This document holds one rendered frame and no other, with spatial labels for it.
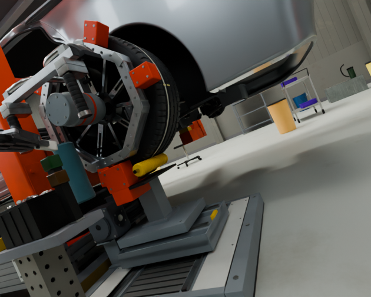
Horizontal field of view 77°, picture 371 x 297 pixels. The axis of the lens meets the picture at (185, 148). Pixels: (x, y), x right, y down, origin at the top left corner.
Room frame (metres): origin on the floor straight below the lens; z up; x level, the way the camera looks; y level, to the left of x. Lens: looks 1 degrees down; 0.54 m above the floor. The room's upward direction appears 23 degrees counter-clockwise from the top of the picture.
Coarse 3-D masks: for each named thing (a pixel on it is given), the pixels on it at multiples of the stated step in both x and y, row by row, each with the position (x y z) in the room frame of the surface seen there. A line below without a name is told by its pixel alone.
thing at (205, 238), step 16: (208, 208) 1.20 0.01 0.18; (224, 208) 1.22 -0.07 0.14; (208, 224) 1.01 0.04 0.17; (160, 240) 1.08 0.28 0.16; (176, 240) 0.99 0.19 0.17; (192, 240) 0.96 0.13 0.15; (208, 240) 0.93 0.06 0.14; (128, 256) 1.10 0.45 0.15; (144, 256) 1.06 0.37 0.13; (160, 256) 1.03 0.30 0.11; (176, 256) 1.00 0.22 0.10
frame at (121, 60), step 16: (96, 48) 0.96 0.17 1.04; (128, 64) 0.96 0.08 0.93; (128, 80) 0.93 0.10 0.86; (48, 96) 1.10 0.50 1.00; (144, 96) 0.96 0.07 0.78; (144, 112) 0.95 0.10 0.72; (48, 128) 1.13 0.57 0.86; (128, 128) 0.96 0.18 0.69; (128, 144) 0.99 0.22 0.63; (96, 160) 1.11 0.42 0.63; (112, 160) 1.03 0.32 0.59
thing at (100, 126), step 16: (96, 64) 1.19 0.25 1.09; (112, 64) 1.25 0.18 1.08; (96, 80) 1.33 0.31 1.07; (112, 96) 1.09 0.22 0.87; (112, 112) 1.15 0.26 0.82; (80, 128) 1.28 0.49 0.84; (96, 128) 1.38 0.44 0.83; (112, 128) 1.12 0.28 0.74; (80, 144) 1.20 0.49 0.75; (96, 144) 1.29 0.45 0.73; (112, 144) 1.38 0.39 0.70
